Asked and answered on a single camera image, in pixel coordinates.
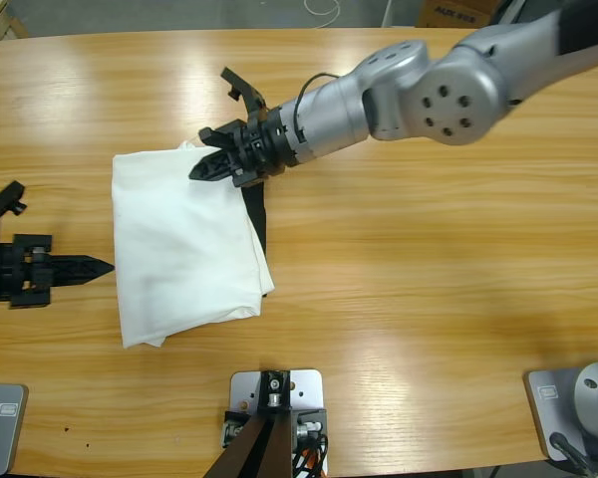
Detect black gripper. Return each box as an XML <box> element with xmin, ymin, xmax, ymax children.
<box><xmin>187</xmin><ymin>106</ymin><xmax>301</xmax><ymax>188</ymax></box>
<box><xmin>0</xmin><ymin>232</ymin><xmax>117</xmax><ymax>313</ymax></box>

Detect white Unitree t-shirt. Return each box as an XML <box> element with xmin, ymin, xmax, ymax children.
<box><xmin>111</xmin><ymin>140</ymin><xmax>276</xmax><ymax>351</ymax></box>

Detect black clamp with pulley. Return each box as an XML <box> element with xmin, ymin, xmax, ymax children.
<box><xmin>257</xmin><ymin>368</ymin><xmax>294</xmax><ymax>413</ymax></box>

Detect cardboard box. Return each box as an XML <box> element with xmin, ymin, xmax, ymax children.
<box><xmin>416</xmin><ymin>0</ymin><xmax>494</xmax><ymax>29</ymax></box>

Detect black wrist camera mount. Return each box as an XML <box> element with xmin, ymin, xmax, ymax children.
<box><xmin>219</xmin><ymin>66</ymin><xmax>266</xmax><ymax>123</ymax></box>
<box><xmin>0</xmin><ymin>180</ymin><xmax>28</xmax><ymax>236</ymax></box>

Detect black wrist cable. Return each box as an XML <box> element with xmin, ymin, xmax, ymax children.
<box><xmin>294</xmin><ymin>73</ymin><xmax>340</xmax><ymax>143</ymax></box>

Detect grey base plate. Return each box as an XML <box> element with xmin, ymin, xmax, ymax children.
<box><xmin>0</xmin><ymin>381</ymin><xmax>30</xmax><ymax>477</ymax></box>
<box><xmin>522</xmin><ymin>368</ymin><xmax>577</xmax><ymax>462</ymax></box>

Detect white floor cable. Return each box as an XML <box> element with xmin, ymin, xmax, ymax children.
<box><xmin>303</xmin><ymin>0</ymin><xmax>341</xmax><ymax>25</ymax></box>

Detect black side bracket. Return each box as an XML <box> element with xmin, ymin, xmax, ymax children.
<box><xmin>221</xmin><ymin>407</ymin><xmax>254</xmax><ymax>447</ymax></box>
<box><xmin>291</xmin><ymin>406</ymin><xmax>329</xmax><ymax>442</ymax></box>

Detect dark camera post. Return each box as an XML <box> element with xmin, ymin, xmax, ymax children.
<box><xmin>203</xmin><ymin>411</ymin><xmax>294</xmax><ymax>478</ymax></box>

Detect orange and black cables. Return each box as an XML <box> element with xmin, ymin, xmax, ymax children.
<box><xmin>289</xmin><ymin>433</ymin><xmax>333</xmax><ymax>478</ymax></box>

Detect black base cable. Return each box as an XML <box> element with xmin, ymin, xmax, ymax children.
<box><xmin>547</xmin><ymin>431</ymin><xmax>597</xmax><ymax>478</ymax></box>

